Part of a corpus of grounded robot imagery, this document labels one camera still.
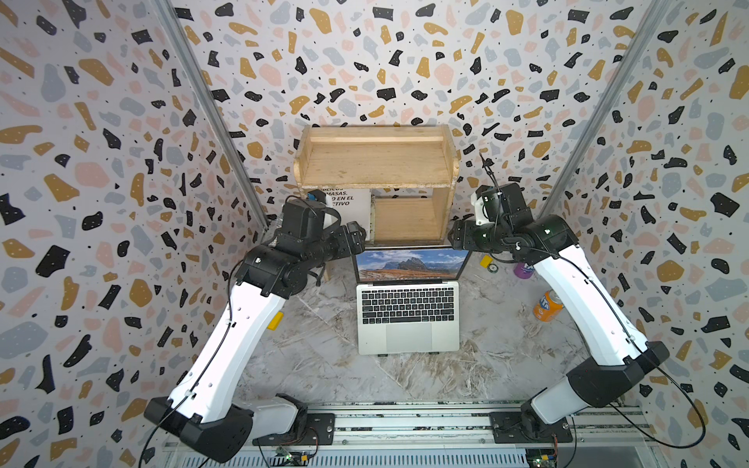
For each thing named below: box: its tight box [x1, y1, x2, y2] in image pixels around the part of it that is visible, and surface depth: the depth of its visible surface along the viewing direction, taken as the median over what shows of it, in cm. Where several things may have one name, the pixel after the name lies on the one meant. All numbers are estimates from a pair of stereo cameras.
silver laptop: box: [352, 247, 472, 357], surface depth 87 cm
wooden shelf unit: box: [293, 124, 460, 245], surface depth 82 cm
